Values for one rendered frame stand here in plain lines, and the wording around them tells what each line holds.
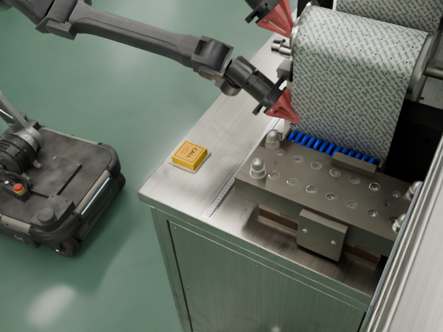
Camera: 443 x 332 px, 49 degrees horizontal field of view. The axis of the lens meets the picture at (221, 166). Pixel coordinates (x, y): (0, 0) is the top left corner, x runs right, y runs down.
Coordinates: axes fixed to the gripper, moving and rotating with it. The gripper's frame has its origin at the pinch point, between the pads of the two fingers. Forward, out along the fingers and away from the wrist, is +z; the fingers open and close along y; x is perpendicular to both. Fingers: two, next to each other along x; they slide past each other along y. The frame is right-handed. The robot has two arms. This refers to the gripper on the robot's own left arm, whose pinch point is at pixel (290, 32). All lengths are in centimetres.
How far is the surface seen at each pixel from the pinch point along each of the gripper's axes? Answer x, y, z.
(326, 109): -0.4, 7.5, 17.2
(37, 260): -159, 32, 4
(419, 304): 55, 77, 4
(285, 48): -4.8, -0.9, 2.1
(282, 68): -8.5, 0.2, 5.4
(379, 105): 10.5, 7.6, 22.2
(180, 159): -37.1, 20.2, 5.3
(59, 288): -148, 37, 18
